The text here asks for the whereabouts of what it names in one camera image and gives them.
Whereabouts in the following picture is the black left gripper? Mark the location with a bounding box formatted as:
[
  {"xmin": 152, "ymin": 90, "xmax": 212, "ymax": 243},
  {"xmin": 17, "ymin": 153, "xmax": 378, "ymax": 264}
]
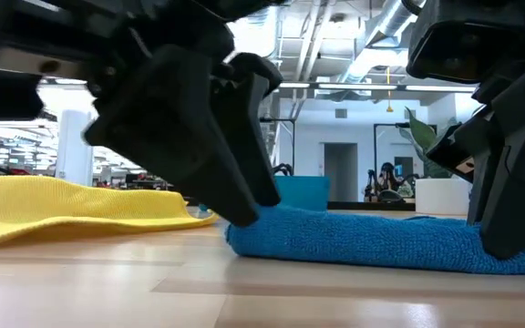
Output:
[{"xmin": 0, "ymin": 0, "xmax": 236, "ymax": 122}]

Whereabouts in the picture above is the yellow microfiber towel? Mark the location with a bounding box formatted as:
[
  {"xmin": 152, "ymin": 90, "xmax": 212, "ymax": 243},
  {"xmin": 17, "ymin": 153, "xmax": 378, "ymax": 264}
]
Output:
[{"xmin": 0, "ymin": 175, "xmax": 221, "ymax": 251}]

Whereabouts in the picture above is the blue microfiber towel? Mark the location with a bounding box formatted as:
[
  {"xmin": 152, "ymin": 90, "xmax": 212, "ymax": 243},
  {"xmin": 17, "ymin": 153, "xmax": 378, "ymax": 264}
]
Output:
[{"xmin": 225, "ymin": 203, "xmax": 525, "ymax": 276}]

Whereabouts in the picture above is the yellow pendant lamp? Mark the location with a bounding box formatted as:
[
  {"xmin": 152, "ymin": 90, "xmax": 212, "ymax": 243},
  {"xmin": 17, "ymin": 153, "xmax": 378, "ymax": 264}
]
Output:
[{"xmin": 385, "ymin": 67, "xmax": 395, "ymax": 114}]

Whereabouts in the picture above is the white round column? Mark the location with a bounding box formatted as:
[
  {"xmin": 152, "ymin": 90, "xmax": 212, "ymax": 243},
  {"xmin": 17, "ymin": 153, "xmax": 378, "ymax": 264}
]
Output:
[{"xmin": 55, "ymin": 108, "xmax": 95, "ymax": 188}]

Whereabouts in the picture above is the black background camera rig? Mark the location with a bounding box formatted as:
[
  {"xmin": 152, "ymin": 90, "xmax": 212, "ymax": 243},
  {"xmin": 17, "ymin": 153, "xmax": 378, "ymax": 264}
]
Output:
[{"xmin": 365, "ymin": 161, "xmax": 417, "ymax": 205}]

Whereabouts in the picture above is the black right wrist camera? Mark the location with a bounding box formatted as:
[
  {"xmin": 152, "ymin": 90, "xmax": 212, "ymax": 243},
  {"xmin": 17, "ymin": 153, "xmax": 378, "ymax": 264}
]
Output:
[{"xmin": 406, "ymin": 0, "xmax": 525, "ymax": 86}]

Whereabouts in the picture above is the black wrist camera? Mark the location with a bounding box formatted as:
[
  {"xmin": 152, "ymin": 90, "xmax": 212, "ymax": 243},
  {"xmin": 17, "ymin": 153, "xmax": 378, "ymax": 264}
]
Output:
[
  {"xmin": 406, "ymin": 0, "xmax": 525, "ymax": 86},
  {"xmin": 189, "ymin": 0, "xmax": 286, "ymax": 22}
]

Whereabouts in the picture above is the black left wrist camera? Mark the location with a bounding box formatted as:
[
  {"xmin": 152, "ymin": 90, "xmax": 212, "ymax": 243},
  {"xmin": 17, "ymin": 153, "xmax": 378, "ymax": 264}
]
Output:
[{"xmin": 189, "ymin": 0, "xmax": 286, "ymax": 22}]

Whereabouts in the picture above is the black aluminium table frame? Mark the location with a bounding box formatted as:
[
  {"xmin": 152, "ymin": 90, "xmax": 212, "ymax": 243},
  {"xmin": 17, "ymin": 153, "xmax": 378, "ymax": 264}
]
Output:
[{"xmin": 327, "ymin": 201, "xmax": 417, "ymax": 211}]

